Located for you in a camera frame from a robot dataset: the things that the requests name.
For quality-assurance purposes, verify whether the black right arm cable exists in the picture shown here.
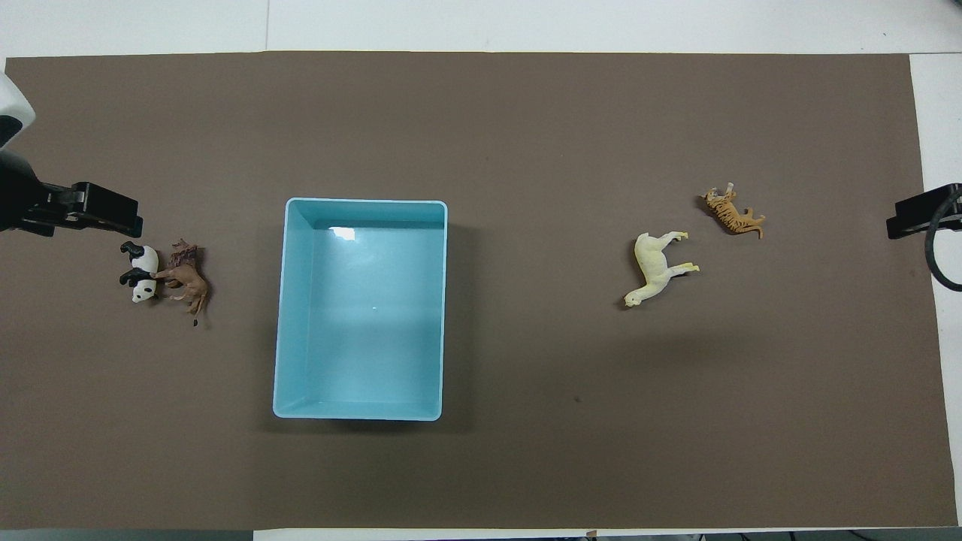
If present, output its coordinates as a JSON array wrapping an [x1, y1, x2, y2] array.
[[925, 186, 962, 293]]

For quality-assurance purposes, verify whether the brown lion toy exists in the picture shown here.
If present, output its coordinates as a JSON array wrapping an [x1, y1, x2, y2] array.
[[154, 239, 211, 327]]

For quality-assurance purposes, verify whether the cream horse toy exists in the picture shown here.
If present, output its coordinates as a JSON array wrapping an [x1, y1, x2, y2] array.
[[623, 231, 700, 309]]

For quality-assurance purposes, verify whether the light blue storage box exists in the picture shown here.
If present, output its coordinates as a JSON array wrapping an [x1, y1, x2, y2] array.
[[272, 198, 449, 422]]

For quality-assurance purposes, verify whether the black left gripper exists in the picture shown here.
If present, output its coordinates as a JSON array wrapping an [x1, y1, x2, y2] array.
[[0, 150, 144, 239]]

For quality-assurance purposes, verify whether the brown table mat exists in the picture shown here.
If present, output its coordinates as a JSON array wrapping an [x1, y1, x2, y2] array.
[[0, 50, 960, 531]]

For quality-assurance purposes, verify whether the black and white panda toy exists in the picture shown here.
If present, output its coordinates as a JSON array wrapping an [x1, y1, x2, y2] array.
[[119, 241, 161, 304]]

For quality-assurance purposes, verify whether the orange striped tiger toy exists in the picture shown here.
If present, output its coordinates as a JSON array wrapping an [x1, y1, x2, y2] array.
[[701, 182, 767, 240]]

